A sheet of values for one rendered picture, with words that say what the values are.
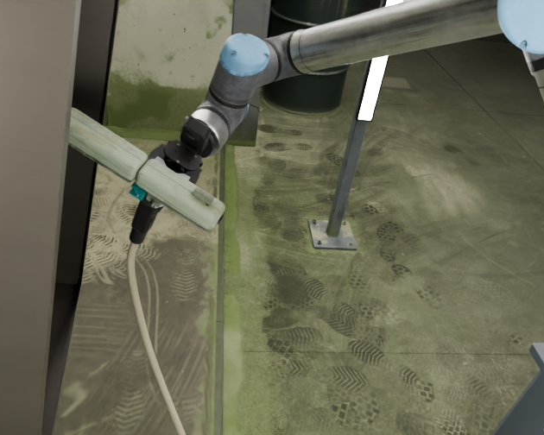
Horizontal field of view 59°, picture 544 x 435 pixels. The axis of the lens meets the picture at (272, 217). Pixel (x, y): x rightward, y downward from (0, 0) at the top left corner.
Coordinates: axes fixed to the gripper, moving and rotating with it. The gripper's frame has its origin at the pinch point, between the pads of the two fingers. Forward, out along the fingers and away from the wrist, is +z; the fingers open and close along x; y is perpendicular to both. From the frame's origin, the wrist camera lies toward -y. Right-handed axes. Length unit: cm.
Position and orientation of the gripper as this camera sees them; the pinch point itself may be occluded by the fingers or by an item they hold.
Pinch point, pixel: (151, 193)
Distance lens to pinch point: 84.9
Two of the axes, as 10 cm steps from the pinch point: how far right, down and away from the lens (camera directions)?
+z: -3.4, 6.5, -6.8
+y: -4.4, 5.3, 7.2
